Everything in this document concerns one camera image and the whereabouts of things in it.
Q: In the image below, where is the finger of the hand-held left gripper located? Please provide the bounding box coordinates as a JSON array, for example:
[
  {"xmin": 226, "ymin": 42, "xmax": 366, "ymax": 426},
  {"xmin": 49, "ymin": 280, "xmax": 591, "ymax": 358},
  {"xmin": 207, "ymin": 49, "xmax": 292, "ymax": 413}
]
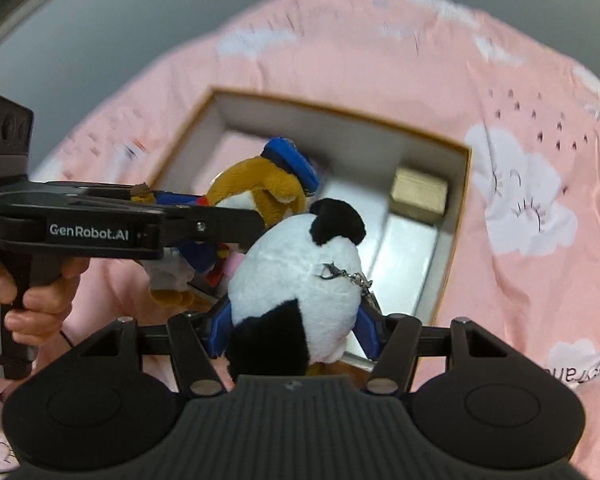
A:
[
  {"xmin": 162, "ymin": 205, "xmax": 267, "ymax": 251},
  {"xmin": 45, "ymin": 180, "xmax": 211, "ymax": 208}
]

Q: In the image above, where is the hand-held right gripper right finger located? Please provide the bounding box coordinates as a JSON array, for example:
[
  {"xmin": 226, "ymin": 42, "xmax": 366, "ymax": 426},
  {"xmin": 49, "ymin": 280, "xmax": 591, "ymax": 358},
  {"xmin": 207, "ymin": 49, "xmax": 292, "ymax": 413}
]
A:
[{"xmin": 352, "ymin": 302, "xmax": 511, "ymax": 396}]

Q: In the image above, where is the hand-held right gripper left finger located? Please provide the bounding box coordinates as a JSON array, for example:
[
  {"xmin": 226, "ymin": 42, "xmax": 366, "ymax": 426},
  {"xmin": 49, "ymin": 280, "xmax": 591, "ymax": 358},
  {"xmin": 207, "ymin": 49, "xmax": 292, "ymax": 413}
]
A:
[{"xmin": 77, "ymin": 295, "xmax": 236, "ymax": 397}]

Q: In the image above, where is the brown plush with blue cap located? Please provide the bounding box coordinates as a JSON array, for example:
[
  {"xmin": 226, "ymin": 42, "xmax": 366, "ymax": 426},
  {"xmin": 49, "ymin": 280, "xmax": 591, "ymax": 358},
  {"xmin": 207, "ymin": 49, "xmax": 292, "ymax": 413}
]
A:
[{"xmin": 130, "ymin": 137, "xmax": 326, "ymax": 311}]

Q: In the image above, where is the panda plush keychain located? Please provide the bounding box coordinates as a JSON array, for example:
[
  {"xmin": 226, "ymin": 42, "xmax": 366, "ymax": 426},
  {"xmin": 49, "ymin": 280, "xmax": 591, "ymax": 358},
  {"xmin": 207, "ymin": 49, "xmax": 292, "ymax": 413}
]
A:
[{"xmin": 226, "ymin": 198, "xmax": 376, "ymax": 377}]

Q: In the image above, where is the yellow cardboard box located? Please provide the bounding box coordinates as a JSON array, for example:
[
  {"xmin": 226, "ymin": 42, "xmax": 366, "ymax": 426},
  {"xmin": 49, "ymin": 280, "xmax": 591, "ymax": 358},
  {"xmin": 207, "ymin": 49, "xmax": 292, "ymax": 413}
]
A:
[{"xmin": 147, "ymin": 87, "xmax": 473, "ymax": 373}]

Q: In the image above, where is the person's left hand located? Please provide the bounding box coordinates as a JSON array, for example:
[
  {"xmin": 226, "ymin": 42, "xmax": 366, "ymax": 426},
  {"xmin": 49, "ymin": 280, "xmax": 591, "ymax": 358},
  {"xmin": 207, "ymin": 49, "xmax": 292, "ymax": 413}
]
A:
[{"xmin": 0, "ymin": 252, "xmax": 92, "ymax": 347}]

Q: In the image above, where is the pink printed blanket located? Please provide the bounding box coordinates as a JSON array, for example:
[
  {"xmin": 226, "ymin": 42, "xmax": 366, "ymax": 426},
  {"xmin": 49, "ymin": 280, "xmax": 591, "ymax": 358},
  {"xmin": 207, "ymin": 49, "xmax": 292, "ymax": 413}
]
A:
[{"xmin": 0, "ymin": 0, "xmax": 600, "ymax": 480}]

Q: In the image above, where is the beige small box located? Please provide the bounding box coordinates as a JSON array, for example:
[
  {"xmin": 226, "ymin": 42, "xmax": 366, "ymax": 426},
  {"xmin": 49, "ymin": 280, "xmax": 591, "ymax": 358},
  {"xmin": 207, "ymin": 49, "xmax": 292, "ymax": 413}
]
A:
[{"xmin": 390, "ymin": 167, "xmax": 450, "ymax": 226}]

